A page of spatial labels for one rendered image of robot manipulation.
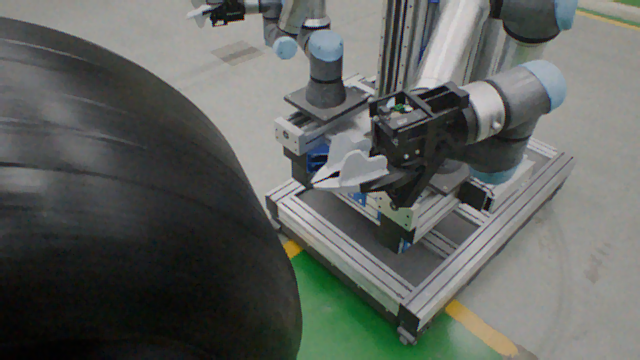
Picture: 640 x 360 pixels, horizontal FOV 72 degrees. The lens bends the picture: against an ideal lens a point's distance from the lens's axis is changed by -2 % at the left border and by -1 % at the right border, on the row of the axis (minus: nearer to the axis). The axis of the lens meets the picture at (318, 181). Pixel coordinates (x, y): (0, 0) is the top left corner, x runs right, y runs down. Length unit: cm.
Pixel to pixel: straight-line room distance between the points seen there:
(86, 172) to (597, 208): 250
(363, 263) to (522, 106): 119
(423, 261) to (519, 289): 49
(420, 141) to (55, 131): 39
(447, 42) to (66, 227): 69
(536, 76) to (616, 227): 196
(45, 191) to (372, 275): 150
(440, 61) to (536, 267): 154
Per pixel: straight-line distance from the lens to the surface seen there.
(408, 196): 62
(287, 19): 148
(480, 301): 200
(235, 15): 159
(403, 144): 53
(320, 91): 159
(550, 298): 212
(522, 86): 64
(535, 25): 100
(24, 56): 39
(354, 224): 187
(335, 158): 55
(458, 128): 60
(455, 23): 87
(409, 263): 177
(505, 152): 69
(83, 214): 28
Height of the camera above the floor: 158
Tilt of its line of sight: 42 degrees down
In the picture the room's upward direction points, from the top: straight up
